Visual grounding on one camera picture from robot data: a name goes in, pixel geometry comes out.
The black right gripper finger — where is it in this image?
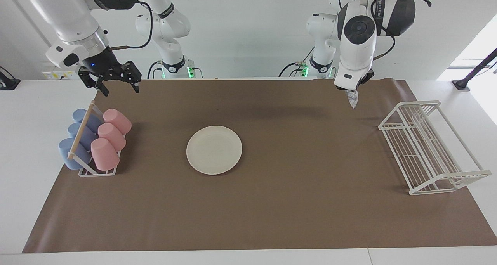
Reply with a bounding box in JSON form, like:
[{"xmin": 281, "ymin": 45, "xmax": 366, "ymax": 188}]
[
  {"xmin": 116, "ymin": 60, "xmax": 141, "ymax": 94},
  {"xmin": 78, "ymin": 67, "xmax": 109, "ymax": 98}
]

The clear plastic bag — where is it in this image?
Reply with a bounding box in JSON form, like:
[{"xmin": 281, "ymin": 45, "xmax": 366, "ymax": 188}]
[{"xmin": 346, "ymin": 90, "xmax": 360, "ymax": 110}]

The cream round plate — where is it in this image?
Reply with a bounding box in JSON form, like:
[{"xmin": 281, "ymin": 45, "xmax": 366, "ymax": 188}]
[{"xmin": 186, "ymin": 126, "xmax": 243, "ymax": 175}]

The blue plastic cup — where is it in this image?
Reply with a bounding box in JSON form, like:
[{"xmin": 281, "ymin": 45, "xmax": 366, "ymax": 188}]
[
  {"xmin": 72, "ymin": 109, "xmax": 103, "ymax": 133},
  {"xmin": 58, "ymin": 138, "xmax": 93, "ymax": 170},
  {"xmin": 68, "ymin": 122, "xmax": 97, "ymax": 151}
]

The cup holder rack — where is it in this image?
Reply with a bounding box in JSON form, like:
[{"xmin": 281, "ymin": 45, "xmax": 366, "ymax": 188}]
[{"xmin": 67, "ymin": 100, "xmax": 127, "ymax": 177}]

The pink plastic cup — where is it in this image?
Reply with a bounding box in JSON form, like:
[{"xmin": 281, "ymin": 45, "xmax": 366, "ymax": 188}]
[
  {"xmin": 90, "ymin": 138, "xmax": 120, "ymax": 171},
  {"xmin": 97, "ymin": 123, "xmax": 127, "ymax": 152},
  {"xmin": 103, "ymin": 109, "xmax": 132, "ymax": 135}
]

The black desk device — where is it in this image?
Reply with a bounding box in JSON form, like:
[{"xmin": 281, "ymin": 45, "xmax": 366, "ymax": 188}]
[{"xmin": 0, "ymin": 66, "xmax": 21, "ymax": 91}]

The black clamp stand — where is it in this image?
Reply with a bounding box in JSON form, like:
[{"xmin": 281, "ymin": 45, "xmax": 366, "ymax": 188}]
[{"xmin": 452, "ymin": 48, "xmax": 497, "ymax": 91}]

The brown table mat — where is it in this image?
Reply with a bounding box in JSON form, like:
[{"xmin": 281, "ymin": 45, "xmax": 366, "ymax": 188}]
[{"xmin": 22, "ymin": 78, "xmax": 497, "ymax": 254}]

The black right base cable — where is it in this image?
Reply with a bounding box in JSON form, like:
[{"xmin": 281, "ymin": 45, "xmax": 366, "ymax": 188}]
[{"xmin": 147, "ymin": 61, "xmax": 163, "ymax": 79}]

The black base cable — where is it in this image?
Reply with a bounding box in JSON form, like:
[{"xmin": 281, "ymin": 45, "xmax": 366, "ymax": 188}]
[
  {"xmin": 278, "ymin": 44, "xmax": 316, "ymax": 78},
  {"xmin": 147, "ymin": 61, "xmax": 163, "ymax": 79}
]

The white wall socket box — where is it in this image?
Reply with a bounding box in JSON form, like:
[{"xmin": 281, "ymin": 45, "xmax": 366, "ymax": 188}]
[{"xmin": 42, "ymin": 61, "xmax": 83, "ymax": 80}]

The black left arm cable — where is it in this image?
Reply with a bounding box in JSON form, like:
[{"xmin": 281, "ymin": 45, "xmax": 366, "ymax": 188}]
[{"xmin": 328, "ymin": 0, "xmax": 432, "ymax": 60}]

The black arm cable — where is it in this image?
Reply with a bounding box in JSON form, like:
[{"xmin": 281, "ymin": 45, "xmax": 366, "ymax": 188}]
[
  {"xmin": 105, "ymin": 0, "xmax": 154, "ymax": 50},
  {"xmin": 328, "ymin": 0, "xmax": 432, "ymax": 60}
]

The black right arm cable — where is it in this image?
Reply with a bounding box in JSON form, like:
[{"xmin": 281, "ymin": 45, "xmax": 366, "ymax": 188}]
[{"xmin": 105, "ymin": 0, "xmax": 154, "ymax": 50}]

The black left base cable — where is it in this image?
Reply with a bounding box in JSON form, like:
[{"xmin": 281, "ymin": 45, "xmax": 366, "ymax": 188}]
[{"xmin": 278, "ymin": 44, "xmax": 316, "ymax": 78}]

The white wire dish rack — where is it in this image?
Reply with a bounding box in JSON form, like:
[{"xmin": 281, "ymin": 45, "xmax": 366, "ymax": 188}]
[{"xmin": 378, "ymin": 100, "xmax": 492, "ymax": 196}]

